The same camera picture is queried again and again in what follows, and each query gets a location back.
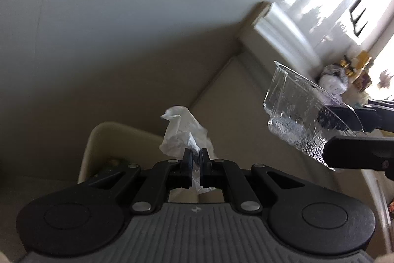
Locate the small white foam fruit net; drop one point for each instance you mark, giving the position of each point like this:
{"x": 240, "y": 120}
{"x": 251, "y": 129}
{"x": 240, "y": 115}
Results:
{"x": 331, "y": 84}

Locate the black device orange display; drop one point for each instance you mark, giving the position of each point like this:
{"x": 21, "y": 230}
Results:
{"x": 391, "y": 208}

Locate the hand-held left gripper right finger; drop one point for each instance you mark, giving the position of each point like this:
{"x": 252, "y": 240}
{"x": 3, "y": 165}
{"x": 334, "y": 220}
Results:
{"x": 204, "y": 163}

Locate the cream plastic trash bin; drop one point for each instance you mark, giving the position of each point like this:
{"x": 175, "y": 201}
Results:
{"x": 101, "y": 139}

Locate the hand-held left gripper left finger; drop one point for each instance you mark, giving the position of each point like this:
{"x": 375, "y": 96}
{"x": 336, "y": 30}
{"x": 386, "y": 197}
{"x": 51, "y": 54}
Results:
{"x": 187, "y": 163}

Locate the white tissue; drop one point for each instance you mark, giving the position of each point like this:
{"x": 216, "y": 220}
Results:
{"x": 181, "y": 133}

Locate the purple instant noodle cup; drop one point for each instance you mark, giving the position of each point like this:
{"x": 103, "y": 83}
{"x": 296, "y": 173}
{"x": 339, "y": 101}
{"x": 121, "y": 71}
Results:
{"x": 365, "y": 80}

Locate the dark sauce bottle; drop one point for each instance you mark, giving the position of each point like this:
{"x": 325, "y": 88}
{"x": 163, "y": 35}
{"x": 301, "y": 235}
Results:
{"x": 343, "y": 62}
{"x": 351, "y": 69}

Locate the cream bottle with gold cap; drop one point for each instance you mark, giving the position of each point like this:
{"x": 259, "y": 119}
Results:
{"x": 363, "y": 58}

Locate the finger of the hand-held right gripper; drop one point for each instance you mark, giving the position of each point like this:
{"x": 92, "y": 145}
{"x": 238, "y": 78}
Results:
{"x": 354, "y": 152}
{"x": 341, "y": 118}

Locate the clear plastic food container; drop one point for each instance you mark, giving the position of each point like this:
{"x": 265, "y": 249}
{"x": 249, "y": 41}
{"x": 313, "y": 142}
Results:
{"x": 292, "y": 106}

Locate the crumpled clear plastic bag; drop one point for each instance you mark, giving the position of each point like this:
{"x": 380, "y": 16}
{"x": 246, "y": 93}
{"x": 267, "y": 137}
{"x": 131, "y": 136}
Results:
{"x": 335, "y": 69}

